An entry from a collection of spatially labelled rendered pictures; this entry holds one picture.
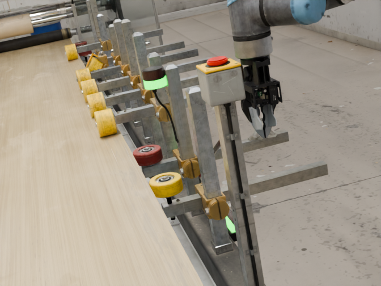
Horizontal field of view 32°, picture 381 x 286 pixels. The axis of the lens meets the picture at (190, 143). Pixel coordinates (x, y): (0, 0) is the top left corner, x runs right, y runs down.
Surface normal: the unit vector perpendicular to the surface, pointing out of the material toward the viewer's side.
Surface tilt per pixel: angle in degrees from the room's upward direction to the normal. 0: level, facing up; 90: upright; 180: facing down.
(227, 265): 0
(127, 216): 0
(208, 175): 90
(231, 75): 90
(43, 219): 0
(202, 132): 90
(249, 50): 90
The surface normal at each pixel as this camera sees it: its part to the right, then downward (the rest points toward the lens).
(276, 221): -0.18, -0.93
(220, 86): 0.24, 0.27
